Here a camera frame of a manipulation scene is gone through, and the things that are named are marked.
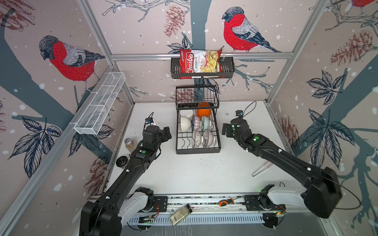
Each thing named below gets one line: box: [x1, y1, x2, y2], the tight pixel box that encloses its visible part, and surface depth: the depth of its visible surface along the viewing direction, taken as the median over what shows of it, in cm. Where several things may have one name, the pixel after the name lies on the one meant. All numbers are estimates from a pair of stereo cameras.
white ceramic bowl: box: [179, 109, 194, 118], surface depth 106 cm
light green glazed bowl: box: [200, 115, 210, 131], surface depth 99 cm
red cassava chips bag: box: [179, 48, 225, 80], surface depth 89 cm
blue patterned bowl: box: [191, 116, 201, 131], surface depth 97 cm
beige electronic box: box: [169, 204, 193, 226], surface depth 69 cm
